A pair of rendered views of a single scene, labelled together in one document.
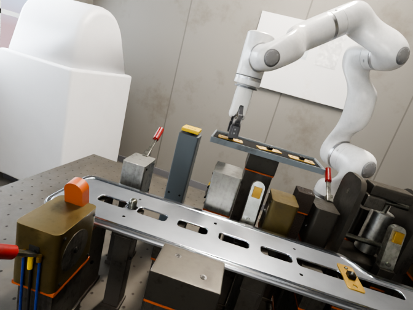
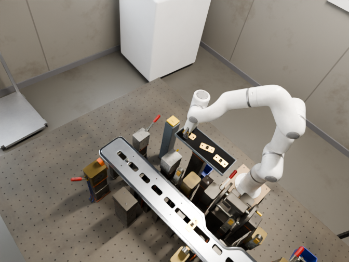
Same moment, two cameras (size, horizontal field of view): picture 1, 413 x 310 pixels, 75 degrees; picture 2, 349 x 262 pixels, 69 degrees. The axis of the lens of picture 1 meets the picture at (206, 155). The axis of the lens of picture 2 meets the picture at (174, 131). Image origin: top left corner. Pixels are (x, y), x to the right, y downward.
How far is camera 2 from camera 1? 1.10 m
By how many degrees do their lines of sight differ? 42
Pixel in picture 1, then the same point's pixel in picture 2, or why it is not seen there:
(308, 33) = (227, 104)
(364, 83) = not seen: hidden behind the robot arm
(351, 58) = not seen: hidden behind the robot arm
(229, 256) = (148, 196)
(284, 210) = (186, 186)
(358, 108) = (274, 144)
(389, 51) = (282, 130)
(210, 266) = (131, 200)
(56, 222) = (92, 172)
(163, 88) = not seen: outside the picture
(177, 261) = (122, 195)
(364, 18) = (271, 103)
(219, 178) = (163, 161)
